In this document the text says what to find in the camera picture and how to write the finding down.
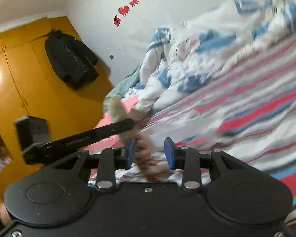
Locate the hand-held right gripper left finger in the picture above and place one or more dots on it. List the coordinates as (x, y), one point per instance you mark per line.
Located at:
(131, 150)

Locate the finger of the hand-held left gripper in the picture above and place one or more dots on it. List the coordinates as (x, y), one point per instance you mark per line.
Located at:
(116, 127)

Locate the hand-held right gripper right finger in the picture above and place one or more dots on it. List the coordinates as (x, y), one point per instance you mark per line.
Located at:
(169, 153)

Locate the cream printed shopping bag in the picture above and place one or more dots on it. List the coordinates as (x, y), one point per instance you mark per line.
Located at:
(148, 163)

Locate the pink box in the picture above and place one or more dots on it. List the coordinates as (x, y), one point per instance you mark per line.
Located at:
(103, 144)

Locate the green patterned cloth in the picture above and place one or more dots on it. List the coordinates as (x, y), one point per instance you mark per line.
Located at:
(128, 84)

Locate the orange wooden wardrobe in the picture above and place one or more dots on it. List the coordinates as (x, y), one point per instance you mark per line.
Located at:
(27, 79)

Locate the black jacket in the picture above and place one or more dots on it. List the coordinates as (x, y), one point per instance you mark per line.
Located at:
(69, 59)

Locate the striped bed sheet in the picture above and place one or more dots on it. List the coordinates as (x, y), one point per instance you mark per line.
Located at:
(249, 108)

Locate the white and blue quilt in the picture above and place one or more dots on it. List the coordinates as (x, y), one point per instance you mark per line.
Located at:
(187, 61)

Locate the red wall decal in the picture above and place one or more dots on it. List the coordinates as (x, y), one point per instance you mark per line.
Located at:
(124, 10)
(134, 0)
(117, 21)

